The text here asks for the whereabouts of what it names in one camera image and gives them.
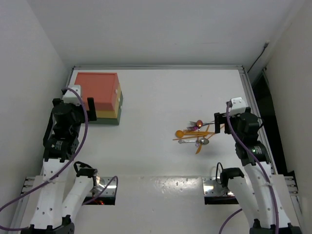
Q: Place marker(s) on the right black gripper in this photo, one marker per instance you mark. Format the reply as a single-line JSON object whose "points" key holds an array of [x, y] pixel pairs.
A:
{"points": [[219, 118]]}

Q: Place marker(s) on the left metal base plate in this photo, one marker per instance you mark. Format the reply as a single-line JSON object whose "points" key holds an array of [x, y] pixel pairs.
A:
{"points": [[105, 187]]}

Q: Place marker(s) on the orange plastic spoon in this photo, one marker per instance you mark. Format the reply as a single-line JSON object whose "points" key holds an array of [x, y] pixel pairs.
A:
{"points": [[181, 134]]}

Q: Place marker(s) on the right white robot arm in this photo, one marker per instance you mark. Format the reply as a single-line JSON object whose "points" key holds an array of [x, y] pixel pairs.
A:
{"points": [[252, 187]]}

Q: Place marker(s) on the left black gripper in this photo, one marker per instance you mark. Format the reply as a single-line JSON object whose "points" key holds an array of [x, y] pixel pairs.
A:
{"points": [[92, 116]]}

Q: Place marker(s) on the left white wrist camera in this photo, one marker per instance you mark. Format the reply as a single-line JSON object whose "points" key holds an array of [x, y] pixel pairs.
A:
{"points": [[73, 95]]}

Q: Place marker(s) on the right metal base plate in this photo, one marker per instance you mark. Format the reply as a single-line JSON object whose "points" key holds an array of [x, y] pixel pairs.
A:
{"points": [[212, 188]]}

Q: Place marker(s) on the metal base plate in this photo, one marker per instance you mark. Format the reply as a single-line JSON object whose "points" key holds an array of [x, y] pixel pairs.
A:
{"points": [[105, 187], [212, 188]]}

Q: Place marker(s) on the silver metal fork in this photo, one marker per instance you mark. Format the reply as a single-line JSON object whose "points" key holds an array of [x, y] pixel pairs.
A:
{"points": [[193, 123]]}

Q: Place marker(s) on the pink metallic fork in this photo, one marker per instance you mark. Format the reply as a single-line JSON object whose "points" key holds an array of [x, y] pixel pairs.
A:
{"points": [[192, 128]]}

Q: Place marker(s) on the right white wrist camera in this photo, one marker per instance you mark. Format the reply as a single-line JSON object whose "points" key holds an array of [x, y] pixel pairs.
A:
{"points": [[237, 106]]}

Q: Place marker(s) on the orange plastic knife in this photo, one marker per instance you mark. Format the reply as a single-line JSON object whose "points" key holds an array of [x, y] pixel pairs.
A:
{"points": [[200, 146]]}

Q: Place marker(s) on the silver metal spoon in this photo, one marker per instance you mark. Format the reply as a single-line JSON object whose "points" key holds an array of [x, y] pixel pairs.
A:
{"points": [[201, 141]]}

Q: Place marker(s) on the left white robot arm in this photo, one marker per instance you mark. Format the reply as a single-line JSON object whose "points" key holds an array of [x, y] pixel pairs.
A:
{"points": [[65, 186]]}

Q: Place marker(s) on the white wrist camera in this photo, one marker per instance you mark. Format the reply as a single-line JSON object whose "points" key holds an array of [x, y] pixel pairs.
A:
{"points": [[237, 106], [73, 95]]}

